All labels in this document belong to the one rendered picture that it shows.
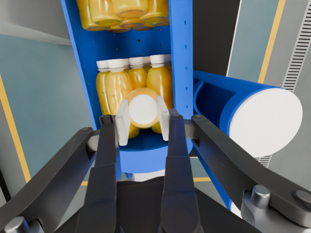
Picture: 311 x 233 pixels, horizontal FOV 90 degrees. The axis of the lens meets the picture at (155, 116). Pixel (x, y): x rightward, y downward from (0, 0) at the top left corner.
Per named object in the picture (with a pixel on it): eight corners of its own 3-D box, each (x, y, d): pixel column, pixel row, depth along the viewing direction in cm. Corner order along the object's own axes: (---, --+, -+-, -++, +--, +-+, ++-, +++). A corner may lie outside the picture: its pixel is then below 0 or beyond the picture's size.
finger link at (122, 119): (127, 145, 15) (119, 146, 15) (131, 119, 22) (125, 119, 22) (122, 117, 14) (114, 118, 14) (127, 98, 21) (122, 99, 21)
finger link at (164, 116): (161, 113, 14) (169, 112, 14) (156, 95, 21) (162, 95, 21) (163, 141, 16) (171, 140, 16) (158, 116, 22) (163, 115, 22)
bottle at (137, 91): (124, 106, 40) (107, 107, 22) (144, 87, 40) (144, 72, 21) (143, 125, 41) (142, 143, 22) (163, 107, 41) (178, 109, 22)
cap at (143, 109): (123, 108, 22) (121, 108, 20) (144, 89, 22) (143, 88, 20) (143, 128, 22) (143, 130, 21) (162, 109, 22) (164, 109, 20)
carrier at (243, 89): (201, 64, 134) (171, 79, 137) (295, 71, 52) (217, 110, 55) (212, 93, 144) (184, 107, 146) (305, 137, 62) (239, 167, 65)
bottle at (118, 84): (121, 128, 49) (110, 67, 43) (143, 128, 47) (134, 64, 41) (110, 139, 43) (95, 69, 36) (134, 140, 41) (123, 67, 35)
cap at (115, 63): (113, 68, 41) (111, 60, 40) (127, 66, 40) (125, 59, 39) (105, 69, 37) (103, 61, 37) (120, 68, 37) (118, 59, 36)
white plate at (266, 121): (297, 73, 52) (294, 73, 53) (220, 111, 54) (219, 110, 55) (307, 138, 61) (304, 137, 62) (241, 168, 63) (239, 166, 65)
